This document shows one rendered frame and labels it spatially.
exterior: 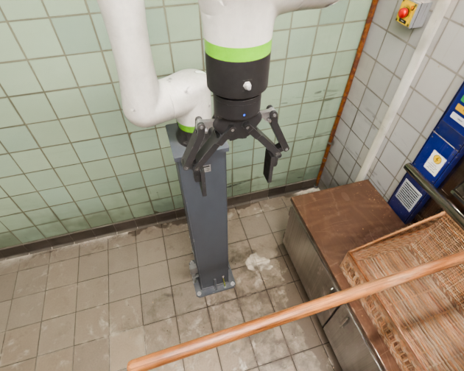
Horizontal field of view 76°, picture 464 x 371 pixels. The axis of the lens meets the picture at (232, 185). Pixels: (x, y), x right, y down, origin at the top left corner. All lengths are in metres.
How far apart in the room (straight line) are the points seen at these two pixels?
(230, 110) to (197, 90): 0.53
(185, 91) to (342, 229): 1.12
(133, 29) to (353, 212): 1.42
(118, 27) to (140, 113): 0.25
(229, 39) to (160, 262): 1.94
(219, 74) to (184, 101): 0.56
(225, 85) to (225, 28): 0.07
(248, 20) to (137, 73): 0.53
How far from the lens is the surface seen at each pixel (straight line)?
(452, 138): 1.56
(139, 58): 0.86
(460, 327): 1.69
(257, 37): 0.40
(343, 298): 0.81
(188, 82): 0.98
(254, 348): 1.97
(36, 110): 1.76
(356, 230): 1.73
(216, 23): 0.40
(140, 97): 0.91
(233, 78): 0.42
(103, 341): 2.11
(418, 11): 1.63
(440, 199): 1.17
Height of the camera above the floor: 1.91
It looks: 48 degrees down
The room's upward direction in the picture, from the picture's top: straight up
